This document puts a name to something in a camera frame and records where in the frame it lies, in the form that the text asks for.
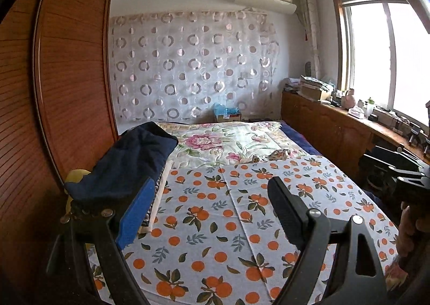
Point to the pink figurine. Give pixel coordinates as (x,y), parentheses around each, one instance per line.
(348,99)

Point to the navy printed t-shirt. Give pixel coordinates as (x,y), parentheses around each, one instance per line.
(127,160)

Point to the yellow patterned pillow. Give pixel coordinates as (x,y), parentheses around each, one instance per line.
(76,175)

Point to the orange-print bed sheet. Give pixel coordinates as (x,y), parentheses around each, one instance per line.
(218,224)

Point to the small black tripods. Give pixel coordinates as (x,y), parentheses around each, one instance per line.
(418,138)

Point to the stack of papers and boxes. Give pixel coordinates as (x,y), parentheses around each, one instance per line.
(310,87)

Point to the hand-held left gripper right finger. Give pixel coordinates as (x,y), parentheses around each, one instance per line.
(289,214)

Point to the window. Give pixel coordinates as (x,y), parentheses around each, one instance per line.
(386,56)

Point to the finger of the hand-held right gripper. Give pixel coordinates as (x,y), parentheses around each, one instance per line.
(376,167)
(396,155)

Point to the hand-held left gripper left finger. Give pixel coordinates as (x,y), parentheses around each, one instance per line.
(137,214)

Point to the green-capped bottle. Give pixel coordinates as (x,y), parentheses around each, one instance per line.
(370,106)

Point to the wooden wardrobe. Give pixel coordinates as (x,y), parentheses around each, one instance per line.
(50,90)

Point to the wooden sideboard cabinet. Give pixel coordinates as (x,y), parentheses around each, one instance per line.
(329,127)

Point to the person's right hand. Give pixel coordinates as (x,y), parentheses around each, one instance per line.
(415,237)

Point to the cardboard box with blue bag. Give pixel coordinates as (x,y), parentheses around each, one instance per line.
(227,112)

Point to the tied patterned window curtain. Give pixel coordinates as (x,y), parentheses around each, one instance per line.
(310,23)

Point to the navy bed sheet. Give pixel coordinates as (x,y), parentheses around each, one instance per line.
(297,137)

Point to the floral quilt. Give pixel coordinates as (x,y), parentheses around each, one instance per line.
(215,143)

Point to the circle-patterned sheer curtain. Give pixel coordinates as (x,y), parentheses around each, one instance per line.
(191,63)

